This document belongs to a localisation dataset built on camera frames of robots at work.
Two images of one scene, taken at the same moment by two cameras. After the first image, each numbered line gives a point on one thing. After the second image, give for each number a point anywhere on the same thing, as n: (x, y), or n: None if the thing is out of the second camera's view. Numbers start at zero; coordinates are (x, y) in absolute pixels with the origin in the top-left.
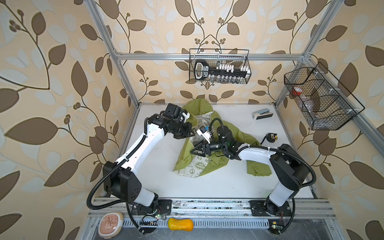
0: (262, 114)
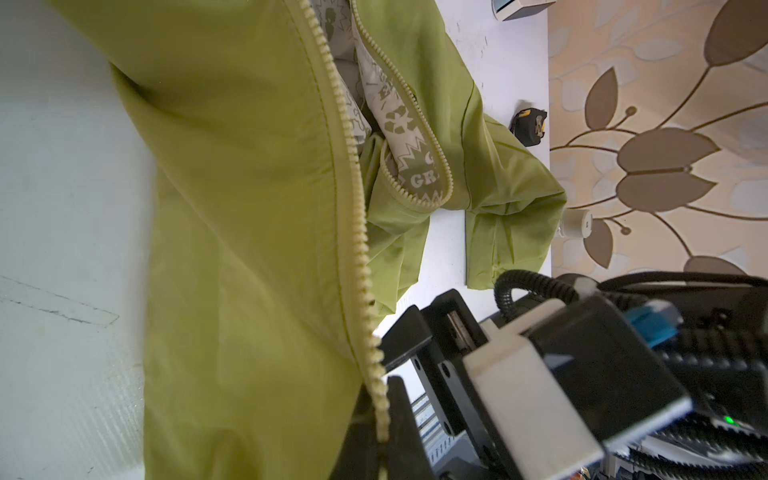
0: (508, 10)
